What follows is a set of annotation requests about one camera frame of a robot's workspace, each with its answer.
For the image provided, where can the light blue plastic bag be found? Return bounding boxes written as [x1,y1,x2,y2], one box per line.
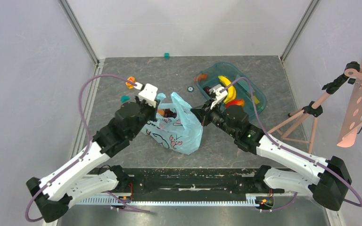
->
[141,92,203,154]

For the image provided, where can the yellow orange toy block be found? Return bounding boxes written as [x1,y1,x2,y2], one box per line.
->
[126,76,136,89]

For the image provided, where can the teal rectangular block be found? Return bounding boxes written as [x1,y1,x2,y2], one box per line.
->
[236,75,250,95]

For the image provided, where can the pink music stand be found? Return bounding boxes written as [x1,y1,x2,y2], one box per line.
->
[273,28,362,165]

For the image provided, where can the dark brown fake fruit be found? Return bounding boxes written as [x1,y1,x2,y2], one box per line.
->
[203,86,211,96]

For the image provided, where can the yellow small block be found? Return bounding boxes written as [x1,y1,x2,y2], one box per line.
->
[253,96,260,105]

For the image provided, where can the white cable tray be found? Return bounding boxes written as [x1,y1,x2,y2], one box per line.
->
[76,194,272,208]

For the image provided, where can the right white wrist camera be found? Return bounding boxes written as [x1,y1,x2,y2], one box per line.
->
[210,86,228,110]

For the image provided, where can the yellow fake banana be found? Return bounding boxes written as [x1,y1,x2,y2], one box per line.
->
[218,75,237,104]

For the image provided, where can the orange curved toy piece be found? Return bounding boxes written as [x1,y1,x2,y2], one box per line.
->
[194,73,208,82]

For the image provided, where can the small teal piece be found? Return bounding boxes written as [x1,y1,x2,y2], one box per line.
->
[120,96,130,103]

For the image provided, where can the red fake mango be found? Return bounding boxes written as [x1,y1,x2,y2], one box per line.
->
[225,99,245,108]

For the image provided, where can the teal plastic bin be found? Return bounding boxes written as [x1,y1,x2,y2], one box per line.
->
[195,62,267,121]

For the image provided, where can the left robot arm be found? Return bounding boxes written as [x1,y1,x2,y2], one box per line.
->
[26,99,159,223]

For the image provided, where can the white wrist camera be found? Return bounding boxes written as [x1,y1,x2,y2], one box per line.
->
[134,82,158,107]
[210,86,228,110]

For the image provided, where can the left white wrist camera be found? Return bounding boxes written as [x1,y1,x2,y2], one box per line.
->
[134,82,158,107]

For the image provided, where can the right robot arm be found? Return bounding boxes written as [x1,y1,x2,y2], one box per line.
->
[191,105,352,211]

